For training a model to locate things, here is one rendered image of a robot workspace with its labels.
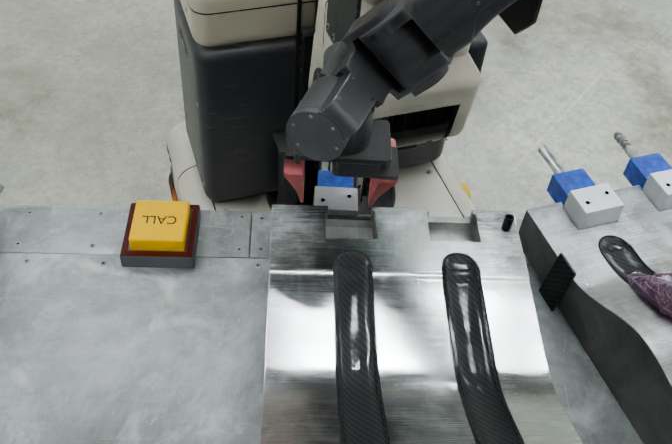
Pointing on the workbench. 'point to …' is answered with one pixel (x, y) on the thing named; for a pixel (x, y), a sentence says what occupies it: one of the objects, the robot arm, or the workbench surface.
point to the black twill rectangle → (557, 281)
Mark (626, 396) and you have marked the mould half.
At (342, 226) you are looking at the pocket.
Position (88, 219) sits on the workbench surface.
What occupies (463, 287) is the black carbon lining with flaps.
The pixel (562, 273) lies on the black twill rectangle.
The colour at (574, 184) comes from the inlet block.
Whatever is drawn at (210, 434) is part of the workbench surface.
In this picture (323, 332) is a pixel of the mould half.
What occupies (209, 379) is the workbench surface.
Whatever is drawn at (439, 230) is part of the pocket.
